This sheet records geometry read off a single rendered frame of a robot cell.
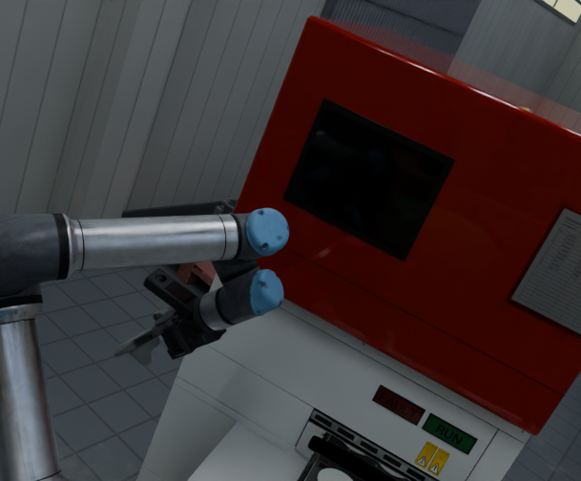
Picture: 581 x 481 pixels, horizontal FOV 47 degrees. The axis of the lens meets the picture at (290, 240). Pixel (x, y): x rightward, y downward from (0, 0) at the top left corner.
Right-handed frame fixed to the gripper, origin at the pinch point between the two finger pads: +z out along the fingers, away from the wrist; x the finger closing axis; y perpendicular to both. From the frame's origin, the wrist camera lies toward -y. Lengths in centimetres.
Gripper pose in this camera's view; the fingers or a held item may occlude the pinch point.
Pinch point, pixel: (133, 333)
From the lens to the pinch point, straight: 142.8
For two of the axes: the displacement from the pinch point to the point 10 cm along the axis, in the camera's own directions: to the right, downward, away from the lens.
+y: 4.8, 8.6, 1.9
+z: -8.1, 3.5, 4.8
